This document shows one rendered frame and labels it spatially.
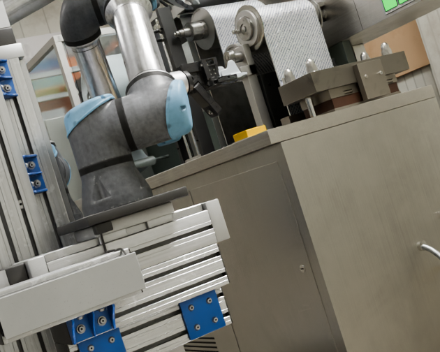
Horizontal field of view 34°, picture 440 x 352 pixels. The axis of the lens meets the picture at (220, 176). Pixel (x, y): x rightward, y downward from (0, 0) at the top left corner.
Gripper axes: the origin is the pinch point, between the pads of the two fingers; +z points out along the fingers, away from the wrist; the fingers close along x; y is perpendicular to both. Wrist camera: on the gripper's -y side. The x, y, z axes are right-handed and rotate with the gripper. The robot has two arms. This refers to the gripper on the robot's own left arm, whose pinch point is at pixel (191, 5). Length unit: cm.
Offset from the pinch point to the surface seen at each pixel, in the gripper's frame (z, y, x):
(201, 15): 11.6, 13.1, 21.3
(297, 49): 35.2, 1.7, -8.4
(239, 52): 20.2, -5.3, 0.1
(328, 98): 40, -19, -26
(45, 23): 10, 158, 366
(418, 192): 73, -36, -34
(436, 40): 146, 98, 57
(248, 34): 19.5, -0.2, -3.7
